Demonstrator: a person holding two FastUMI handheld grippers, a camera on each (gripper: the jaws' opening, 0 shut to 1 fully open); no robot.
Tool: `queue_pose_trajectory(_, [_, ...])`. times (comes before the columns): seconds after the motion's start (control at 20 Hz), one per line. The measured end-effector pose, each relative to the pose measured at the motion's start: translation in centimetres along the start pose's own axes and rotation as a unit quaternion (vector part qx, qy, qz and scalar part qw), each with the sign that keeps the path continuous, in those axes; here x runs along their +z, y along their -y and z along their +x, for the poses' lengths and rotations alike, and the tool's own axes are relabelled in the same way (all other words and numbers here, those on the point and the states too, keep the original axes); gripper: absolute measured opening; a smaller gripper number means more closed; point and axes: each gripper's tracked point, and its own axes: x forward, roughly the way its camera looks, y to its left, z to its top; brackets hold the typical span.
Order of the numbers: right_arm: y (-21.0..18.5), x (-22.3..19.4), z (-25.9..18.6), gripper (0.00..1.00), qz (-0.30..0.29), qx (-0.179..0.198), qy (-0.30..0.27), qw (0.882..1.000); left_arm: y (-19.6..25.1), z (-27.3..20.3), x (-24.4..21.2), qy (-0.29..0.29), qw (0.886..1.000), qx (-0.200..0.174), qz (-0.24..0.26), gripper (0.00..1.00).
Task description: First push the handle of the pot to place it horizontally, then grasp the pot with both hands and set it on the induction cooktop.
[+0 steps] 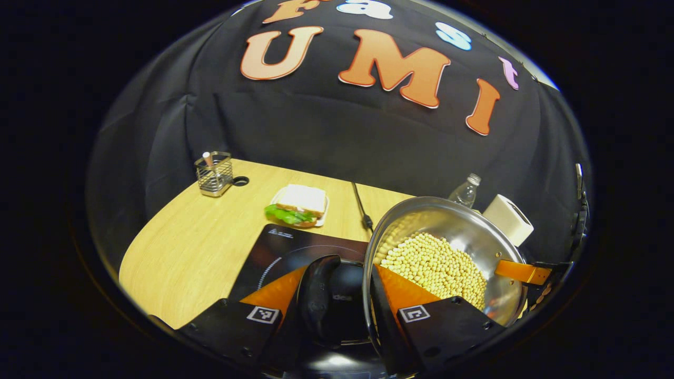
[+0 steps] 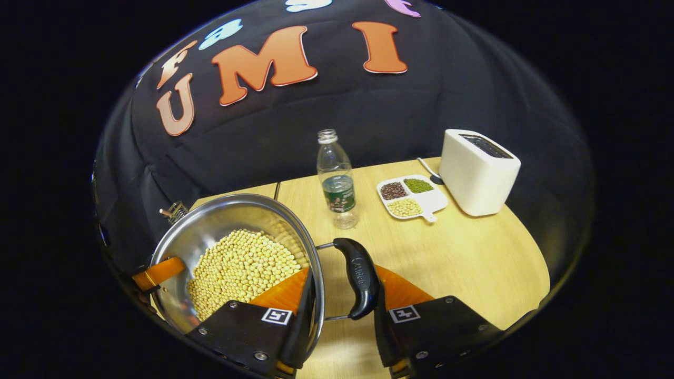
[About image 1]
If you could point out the white toaster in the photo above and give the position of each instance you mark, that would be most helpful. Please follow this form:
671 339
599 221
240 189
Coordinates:
508 218

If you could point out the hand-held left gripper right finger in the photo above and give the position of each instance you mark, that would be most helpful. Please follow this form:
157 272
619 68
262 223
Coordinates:
392 337

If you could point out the clear plastic water bottle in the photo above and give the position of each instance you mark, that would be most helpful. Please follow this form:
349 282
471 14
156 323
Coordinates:
464 192

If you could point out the pile of soybeans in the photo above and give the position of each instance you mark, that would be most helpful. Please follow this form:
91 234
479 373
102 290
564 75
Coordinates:
437 263

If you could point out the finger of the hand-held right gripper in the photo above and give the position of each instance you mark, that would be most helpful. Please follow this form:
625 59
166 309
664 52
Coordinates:
521 272

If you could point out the sandwich with green lettuce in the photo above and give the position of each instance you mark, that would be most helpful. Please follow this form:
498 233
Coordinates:
297 205

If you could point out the black induction cooktop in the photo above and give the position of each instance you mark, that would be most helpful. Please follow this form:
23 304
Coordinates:
274 247

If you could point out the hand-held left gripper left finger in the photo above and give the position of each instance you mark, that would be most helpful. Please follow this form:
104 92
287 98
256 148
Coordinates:
231 329

